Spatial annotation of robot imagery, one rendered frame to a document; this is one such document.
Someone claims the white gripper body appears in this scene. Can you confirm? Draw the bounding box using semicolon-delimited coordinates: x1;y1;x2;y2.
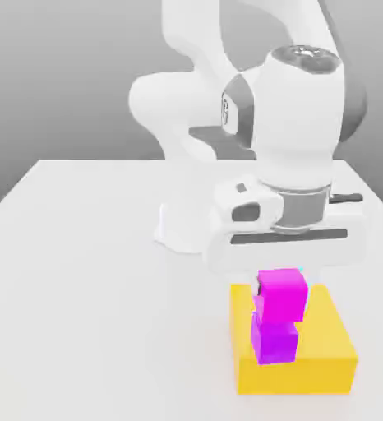
205;212;367;276

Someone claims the small magenta cube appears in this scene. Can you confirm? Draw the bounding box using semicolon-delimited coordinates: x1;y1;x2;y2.
252;268;310;324

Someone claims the small purple cube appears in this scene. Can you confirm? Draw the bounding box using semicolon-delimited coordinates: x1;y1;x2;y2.
250;311;300;366

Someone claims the large yellow box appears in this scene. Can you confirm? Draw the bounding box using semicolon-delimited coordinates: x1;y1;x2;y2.
229;283;359;396

